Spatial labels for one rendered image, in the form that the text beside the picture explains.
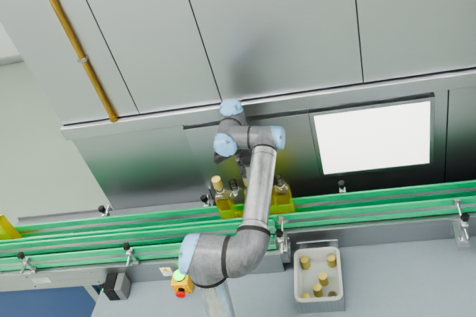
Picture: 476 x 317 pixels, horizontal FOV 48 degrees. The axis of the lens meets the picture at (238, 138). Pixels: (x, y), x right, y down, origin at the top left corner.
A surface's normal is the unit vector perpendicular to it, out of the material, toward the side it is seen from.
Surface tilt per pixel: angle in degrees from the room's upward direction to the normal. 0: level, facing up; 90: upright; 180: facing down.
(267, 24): 90
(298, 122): 90
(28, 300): 90
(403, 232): 90
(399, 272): 0
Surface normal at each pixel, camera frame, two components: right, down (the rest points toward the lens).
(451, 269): -0.22, -0.72
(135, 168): -0.07, 0.69
